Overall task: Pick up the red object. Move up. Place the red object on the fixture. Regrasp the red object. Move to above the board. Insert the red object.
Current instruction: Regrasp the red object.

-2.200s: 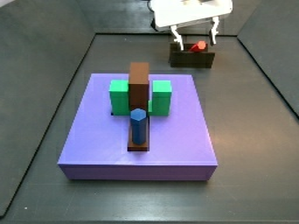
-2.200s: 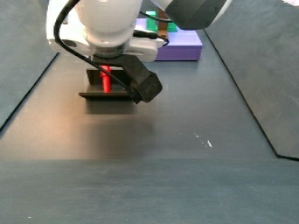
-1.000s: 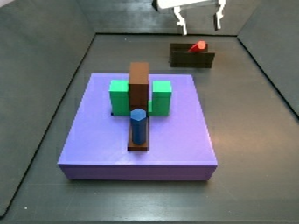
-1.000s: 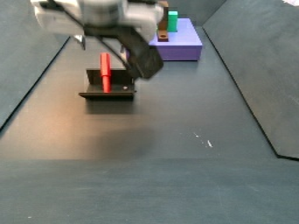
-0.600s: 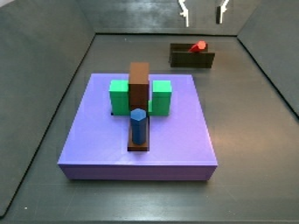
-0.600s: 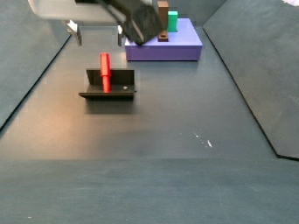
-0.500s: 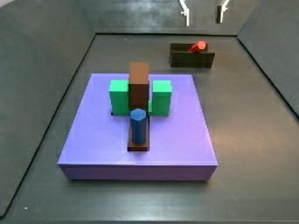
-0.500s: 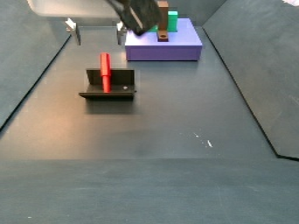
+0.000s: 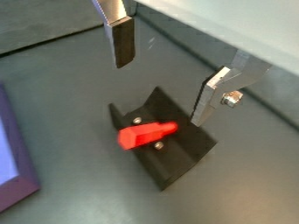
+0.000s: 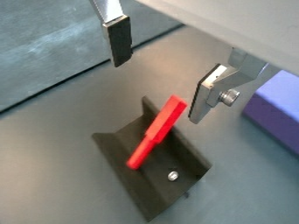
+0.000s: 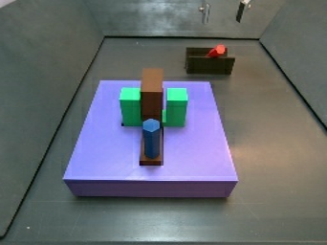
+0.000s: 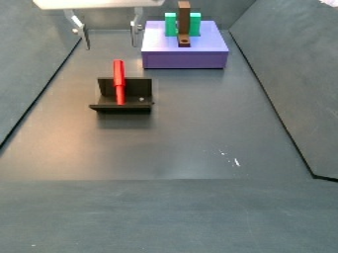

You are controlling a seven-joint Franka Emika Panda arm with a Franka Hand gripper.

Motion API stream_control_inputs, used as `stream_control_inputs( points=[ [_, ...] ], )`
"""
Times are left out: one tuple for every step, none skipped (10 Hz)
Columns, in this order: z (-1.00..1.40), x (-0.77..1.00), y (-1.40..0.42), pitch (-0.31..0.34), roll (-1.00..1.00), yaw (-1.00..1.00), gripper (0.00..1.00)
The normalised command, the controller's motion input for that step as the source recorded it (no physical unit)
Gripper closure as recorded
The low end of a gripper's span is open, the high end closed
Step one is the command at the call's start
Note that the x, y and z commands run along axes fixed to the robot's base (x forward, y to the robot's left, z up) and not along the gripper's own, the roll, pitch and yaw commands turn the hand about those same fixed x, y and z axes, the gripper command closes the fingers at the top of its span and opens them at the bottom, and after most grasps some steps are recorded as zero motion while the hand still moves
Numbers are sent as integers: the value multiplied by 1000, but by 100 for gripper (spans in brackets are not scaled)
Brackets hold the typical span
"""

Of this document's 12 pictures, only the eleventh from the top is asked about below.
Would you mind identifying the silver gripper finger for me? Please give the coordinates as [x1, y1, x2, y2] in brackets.
[197, 2, 211, 24]
[236, 0, 252, 22]

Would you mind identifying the red hexagonal peg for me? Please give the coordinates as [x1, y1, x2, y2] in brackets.
[207, 44, 225, 57]

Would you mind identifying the purple base board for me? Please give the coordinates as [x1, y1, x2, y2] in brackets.
[63, 80, 237, 197]

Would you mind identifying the brown upright block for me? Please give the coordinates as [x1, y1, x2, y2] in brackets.
[139, 68, 164, 166]

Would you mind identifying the green block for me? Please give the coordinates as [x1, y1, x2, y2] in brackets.
[119, 87, 141, 126]
[163, 88, 188, 127]

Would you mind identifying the blue hexagonal peg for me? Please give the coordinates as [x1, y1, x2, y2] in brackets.
[143, 119, 161, 159]

